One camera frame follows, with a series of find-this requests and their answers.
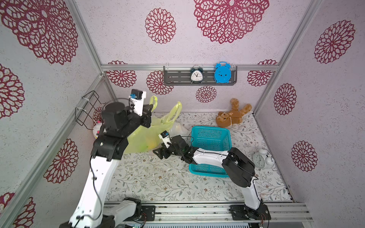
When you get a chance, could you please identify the white plastic bag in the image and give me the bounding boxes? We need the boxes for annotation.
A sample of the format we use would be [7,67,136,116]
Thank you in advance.
[168,122,190,137]

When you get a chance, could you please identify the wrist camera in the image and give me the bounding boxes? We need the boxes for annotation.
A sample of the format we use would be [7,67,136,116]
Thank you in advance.
[129,89,146,116]
[159,131,172,149]

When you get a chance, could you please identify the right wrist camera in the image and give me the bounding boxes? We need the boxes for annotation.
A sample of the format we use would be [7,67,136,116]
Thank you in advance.
[159,131,172,149]

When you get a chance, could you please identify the yellow fruit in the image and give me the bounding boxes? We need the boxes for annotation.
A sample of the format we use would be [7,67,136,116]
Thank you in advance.
[151,140,162,149]

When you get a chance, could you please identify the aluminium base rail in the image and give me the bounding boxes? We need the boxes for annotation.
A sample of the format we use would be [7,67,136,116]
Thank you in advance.
[142,201,313,224]

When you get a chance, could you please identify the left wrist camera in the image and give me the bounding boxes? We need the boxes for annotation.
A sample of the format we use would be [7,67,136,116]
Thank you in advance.
[129,89,146,116]

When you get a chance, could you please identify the black wire rack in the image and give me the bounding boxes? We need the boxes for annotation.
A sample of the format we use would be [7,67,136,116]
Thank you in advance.
[74,90,104,130]

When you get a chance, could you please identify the white pink plush lower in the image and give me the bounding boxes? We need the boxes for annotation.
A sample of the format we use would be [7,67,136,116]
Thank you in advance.
[92,122,103,139]

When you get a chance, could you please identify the yellow-green plastic bag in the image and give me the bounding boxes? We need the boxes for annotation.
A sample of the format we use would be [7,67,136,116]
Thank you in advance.
[124,102,182,154]

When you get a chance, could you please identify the white alarm clock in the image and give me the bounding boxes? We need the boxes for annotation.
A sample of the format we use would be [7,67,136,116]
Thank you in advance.
[253,149,275,169]

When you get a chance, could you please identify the dark green alarm clock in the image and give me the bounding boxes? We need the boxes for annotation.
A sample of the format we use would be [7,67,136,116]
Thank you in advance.
[190,67,204,84]

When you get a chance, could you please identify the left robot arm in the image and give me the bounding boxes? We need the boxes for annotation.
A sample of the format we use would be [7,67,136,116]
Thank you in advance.
[60,99,154,228]

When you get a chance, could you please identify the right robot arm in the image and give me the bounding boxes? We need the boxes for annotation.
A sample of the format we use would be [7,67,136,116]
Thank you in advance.
[153,134,271,222]

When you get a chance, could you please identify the brown teddy bear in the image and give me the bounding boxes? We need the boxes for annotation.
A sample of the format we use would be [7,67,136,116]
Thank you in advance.
[216,98,252,128]

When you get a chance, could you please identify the blue alarm clock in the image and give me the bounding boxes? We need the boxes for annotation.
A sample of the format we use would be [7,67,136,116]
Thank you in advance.
[214,62,232,84]

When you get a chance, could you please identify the teal plastic basket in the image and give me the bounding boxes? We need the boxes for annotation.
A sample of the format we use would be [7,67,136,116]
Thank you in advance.
[189,126,232,178]

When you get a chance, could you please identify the grey wall shelf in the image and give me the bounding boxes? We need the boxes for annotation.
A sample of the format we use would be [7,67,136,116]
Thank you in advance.
[163,66,237,86]

